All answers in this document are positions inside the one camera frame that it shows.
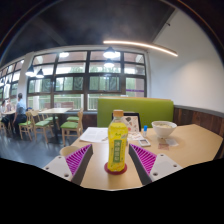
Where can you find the long curved linear light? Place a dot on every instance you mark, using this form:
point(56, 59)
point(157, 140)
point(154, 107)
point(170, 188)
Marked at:
point(140, 44)

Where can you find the white ceramic bowl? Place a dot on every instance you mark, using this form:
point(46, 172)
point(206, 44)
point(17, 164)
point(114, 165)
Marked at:
point(164, 129)

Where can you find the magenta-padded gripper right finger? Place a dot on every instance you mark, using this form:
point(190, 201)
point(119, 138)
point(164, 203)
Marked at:
point(160, 166)

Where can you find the small brown packet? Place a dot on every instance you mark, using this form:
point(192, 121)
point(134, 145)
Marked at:
point(163, 146)

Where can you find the small white flat device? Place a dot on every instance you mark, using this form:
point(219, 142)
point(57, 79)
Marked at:
point(144, 142)

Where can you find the white ribbed ceramic mug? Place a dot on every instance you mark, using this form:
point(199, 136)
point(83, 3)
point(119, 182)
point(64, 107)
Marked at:
point(68, 150)

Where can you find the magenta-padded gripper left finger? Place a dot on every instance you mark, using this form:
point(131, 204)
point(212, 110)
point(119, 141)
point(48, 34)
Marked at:
point(60, 166)

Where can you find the green upholstered bench sofa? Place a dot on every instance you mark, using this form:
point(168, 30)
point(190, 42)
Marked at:
point(150, 106)

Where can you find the small blue-capped bottle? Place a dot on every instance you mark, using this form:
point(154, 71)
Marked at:
point(145, 131)

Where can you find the wooden chairs with green seats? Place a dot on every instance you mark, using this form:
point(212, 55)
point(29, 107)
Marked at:
point(69, 125)

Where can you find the black-framed picture tablet stand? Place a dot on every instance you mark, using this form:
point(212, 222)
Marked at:
point(133, 122)

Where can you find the white paper napkin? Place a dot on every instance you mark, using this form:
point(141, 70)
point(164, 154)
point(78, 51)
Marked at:
point(172, 142)

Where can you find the person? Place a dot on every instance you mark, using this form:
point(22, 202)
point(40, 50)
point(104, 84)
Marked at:
point(5, 111)
point(20, 110)

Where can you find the large dark-framed window wall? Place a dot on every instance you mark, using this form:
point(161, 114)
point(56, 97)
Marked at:
point(71, 83)

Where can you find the wooden dining table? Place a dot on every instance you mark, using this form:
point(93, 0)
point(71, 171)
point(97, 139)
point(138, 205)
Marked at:
point(55, 110)

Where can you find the yellow drink bottle orange cap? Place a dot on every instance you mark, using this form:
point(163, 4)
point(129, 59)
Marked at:
point(117, 143)

